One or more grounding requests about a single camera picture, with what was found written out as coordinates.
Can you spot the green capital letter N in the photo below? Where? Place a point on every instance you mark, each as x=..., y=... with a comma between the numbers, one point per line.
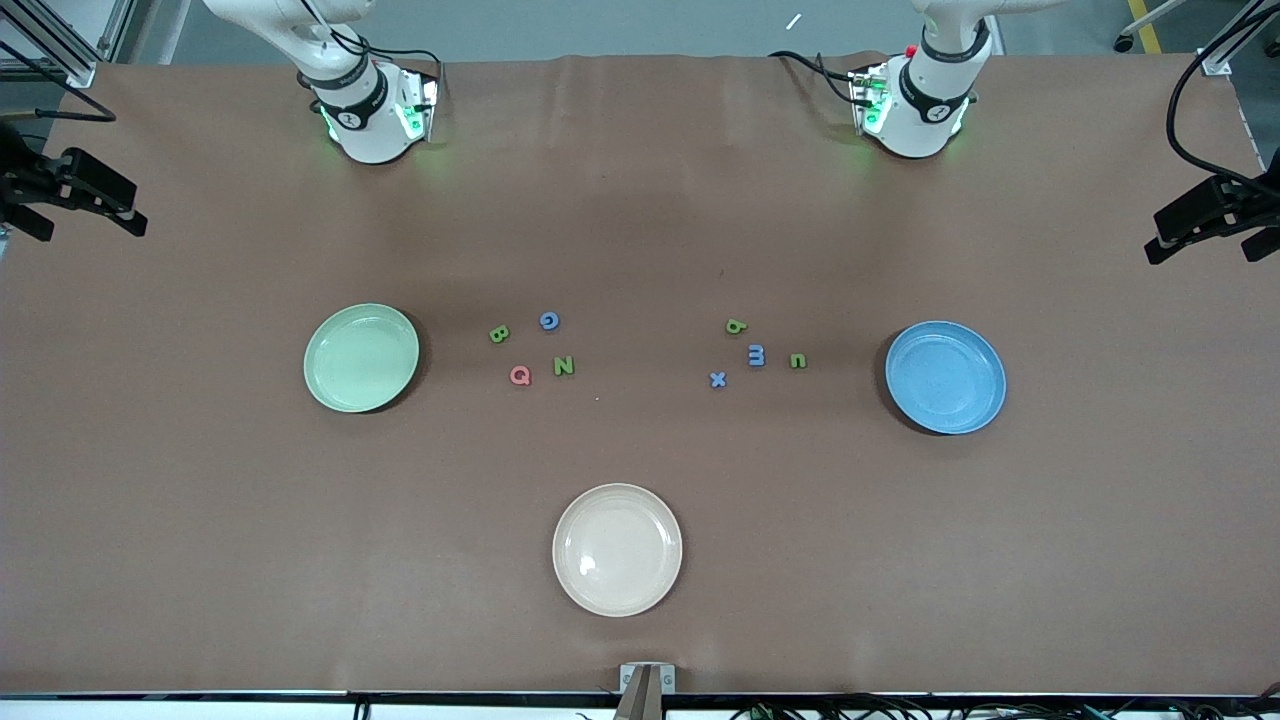
x=564, y=366

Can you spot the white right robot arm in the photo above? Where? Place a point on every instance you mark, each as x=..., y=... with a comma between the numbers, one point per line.
x=375, y=130

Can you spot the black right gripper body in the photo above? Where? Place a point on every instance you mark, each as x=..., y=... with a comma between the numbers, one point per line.
x=42, y=180

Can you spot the brown table mat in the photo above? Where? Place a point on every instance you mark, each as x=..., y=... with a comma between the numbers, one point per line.
x=640, y=200

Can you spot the light green plate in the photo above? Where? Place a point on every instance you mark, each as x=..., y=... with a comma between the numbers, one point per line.
x=360, y=360

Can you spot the green capital letter B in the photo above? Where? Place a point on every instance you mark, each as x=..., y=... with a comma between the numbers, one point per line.
x=499, y=334

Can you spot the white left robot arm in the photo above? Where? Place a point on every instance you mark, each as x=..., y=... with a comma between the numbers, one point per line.
x=925, y=125

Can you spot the blue plate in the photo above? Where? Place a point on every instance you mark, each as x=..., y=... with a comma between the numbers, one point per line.
x=945, y=378

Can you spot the red capital letter Q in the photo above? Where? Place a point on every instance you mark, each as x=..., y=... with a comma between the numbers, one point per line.
x=513, y=375

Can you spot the blue lowercase letter m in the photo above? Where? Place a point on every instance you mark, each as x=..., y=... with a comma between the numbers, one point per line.
x=763, y=355

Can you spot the green-lit connector box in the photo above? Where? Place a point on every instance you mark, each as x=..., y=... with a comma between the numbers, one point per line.
x=415, y=110
x=870, y=100

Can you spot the blue capital letter G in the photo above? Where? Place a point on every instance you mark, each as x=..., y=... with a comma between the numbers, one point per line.
x=543, y=322

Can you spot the aluminium frame post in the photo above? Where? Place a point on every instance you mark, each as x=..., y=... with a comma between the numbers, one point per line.
x=82, y=74
x=1215, y=65

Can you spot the cart leg with caster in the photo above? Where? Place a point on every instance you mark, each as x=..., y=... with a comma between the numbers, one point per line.
x=1124, y=43

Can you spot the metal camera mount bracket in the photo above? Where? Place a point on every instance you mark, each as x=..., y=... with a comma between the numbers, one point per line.
x=647, y=700

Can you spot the beige plate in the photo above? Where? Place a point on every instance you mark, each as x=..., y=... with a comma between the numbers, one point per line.
x=617, y=550

